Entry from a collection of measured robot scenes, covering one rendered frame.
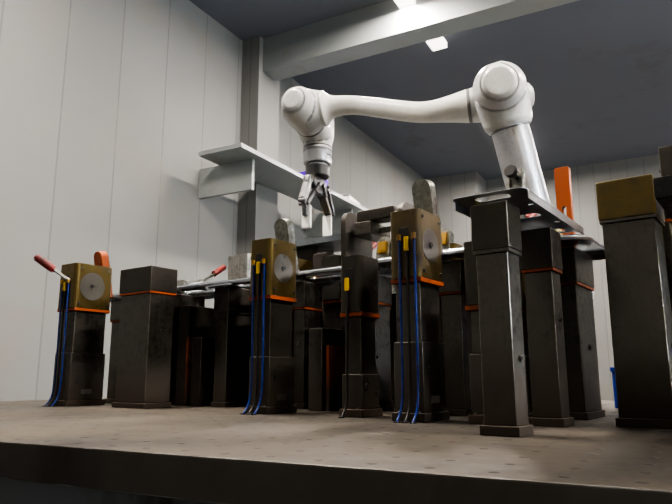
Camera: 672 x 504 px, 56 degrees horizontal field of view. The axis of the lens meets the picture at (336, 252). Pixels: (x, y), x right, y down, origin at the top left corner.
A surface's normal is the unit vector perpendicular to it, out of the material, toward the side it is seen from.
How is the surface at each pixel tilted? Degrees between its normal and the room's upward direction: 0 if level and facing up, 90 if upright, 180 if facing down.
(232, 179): 90
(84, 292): 90
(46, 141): 90
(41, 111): 90
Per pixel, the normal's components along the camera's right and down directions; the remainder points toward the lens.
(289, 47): -0.48, -0.17
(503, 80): -0.29, -0.07
